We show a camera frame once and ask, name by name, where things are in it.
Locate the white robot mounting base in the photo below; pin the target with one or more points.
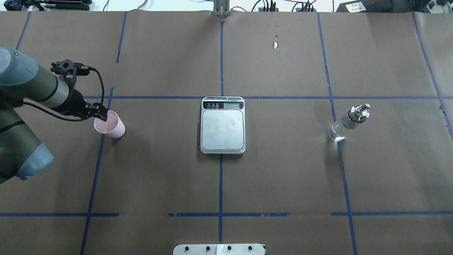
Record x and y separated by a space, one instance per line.
220 249

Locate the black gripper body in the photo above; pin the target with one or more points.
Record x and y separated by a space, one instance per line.
76 101

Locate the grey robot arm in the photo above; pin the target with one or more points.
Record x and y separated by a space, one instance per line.
24 82

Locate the aluminium frame post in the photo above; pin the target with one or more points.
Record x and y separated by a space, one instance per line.
221 8

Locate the brown paper table cover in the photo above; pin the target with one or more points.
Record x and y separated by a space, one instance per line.
311 133

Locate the clear glass sauce bottle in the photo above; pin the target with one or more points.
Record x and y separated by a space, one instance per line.
350 121

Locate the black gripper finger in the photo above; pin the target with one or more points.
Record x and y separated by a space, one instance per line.
101 112

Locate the digital kitchen scale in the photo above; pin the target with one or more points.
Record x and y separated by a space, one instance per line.
222 125

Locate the pink plastic cup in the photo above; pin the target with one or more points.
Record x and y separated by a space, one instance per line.
113 127

